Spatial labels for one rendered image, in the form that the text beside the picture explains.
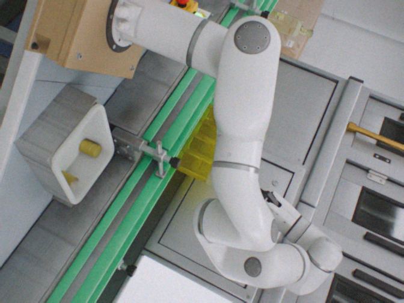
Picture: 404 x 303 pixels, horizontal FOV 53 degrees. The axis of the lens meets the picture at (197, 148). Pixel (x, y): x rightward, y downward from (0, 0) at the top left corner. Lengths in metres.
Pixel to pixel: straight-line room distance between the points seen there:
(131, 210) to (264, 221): 0.46
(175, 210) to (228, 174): 0.57
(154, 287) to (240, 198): 0.56
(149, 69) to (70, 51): 0.47
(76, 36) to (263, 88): 0.32
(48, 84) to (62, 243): 0.39
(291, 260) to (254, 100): 0.36
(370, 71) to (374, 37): 0.68
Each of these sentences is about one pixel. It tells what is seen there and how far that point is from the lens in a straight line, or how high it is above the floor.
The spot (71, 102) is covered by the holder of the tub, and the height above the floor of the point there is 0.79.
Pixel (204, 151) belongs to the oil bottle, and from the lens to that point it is 1.15.
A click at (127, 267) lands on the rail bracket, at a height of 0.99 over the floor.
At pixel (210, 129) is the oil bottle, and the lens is 1.19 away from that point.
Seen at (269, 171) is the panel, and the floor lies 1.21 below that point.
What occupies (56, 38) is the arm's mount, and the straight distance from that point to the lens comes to 0.74.
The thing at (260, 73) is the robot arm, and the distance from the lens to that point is 0.64.
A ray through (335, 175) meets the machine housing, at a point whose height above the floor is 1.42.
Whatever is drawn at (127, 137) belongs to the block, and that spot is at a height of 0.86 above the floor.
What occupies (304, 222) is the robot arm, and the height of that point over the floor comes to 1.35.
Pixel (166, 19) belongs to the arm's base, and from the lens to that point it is 0.77.
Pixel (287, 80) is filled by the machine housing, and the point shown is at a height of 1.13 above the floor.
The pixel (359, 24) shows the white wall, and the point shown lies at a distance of 6.76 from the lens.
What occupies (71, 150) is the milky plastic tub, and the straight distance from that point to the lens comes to 1.02.
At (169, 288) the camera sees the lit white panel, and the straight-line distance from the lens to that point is 1.17.
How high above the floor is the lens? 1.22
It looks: 11 degrees down
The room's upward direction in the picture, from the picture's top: 115 degrees clockwise
